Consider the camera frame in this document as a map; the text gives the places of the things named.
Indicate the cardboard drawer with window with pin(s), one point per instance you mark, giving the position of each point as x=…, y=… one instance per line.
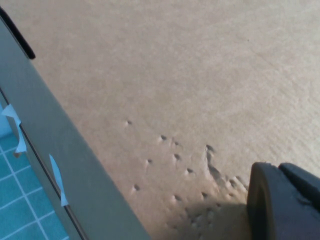
x=50, y=112

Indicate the cardboard shoe box shell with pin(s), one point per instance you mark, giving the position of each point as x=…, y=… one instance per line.
x=175, y=75

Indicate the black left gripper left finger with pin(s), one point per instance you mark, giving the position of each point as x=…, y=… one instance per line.
x=275, y=215

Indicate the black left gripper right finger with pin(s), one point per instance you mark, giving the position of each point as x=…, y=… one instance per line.
x=305, y=185

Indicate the green white checkered tablecloth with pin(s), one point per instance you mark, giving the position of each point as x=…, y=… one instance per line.
x=20, y=200

